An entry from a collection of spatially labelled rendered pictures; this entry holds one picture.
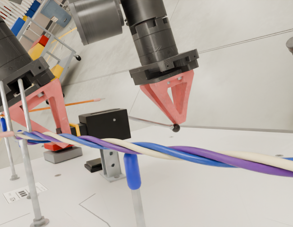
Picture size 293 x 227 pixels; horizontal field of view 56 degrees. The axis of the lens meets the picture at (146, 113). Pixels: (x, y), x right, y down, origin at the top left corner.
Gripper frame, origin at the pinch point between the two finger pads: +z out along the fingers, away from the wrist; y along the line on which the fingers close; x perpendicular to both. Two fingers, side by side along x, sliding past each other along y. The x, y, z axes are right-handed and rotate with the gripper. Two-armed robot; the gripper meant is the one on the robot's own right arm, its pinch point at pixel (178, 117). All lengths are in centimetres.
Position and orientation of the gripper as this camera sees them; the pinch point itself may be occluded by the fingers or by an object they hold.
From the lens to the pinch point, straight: 42.1
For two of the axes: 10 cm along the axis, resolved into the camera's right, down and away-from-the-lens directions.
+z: 3.1, 9.3, 1.9
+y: 4.6, 0.3, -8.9
